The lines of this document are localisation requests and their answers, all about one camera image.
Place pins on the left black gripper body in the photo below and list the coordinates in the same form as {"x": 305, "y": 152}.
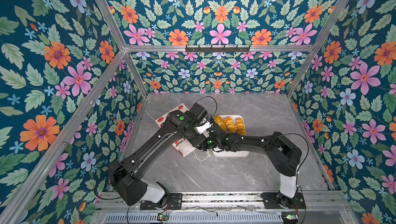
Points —
{"x": 196, "y": 137}

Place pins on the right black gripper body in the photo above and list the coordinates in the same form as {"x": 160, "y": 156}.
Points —
{"x": 210, "y": 143}

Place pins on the yellow oval fake bread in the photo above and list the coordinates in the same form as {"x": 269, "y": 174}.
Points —
{"x": 220, "y": 122}

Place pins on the red white paper bag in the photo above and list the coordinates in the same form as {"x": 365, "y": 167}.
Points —
{"x": 179, "y": 143}

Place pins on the long fake bread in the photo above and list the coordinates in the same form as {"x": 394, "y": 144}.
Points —
{"x": 240, "y": 126}

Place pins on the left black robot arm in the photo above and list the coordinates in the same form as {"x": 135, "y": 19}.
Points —
{"x": 126, "y": 176}

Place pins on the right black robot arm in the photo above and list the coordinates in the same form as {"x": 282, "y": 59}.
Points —
{"x": 284, "y": 155}

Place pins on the white rectangular tray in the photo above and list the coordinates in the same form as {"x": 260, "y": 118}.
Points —
{"x": 229, "y": 154}

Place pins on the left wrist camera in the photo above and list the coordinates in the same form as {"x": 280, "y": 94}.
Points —
{"x": 201, "y": 128}

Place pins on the black hook rail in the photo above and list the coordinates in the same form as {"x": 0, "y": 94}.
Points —
{"x": 217, "y": 49}

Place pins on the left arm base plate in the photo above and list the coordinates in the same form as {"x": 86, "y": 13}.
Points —
{"x": 170, "y": 201}

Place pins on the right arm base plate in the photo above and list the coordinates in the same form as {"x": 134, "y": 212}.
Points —
{"x": 275, "y": 200}

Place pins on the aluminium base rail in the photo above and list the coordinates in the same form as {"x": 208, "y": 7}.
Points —
{"x": 315, "y": 201}

